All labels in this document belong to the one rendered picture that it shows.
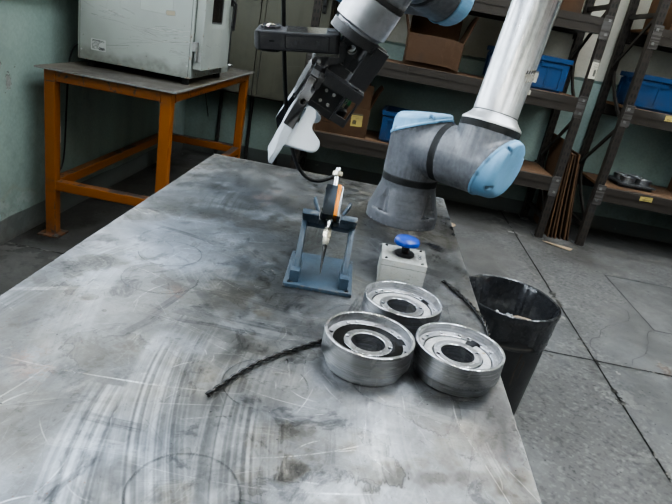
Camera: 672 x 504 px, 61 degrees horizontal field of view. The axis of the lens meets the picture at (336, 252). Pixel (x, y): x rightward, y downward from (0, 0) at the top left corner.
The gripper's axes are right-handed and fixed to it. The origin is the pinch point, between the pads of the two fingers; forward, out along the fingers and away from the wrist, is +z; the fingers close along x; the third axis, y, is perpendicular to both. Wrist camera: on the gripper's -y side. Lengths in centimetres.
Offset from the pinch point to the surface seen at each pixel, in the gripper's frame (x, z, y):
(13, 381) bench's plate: -40.2, 18.6, -12.4
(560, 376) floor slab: 94, 56, 160
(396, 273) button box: -6.9, 5.0, 26.0
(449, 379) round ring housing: -33.6, 0.5, 26.5
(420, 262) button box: -5.5, 2.0, 28.5
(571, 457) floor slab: 45, 56, 141
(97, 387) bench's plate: -39.6, 15.8, -5.6
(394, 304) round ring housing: -16.6, 4.7, 24.2
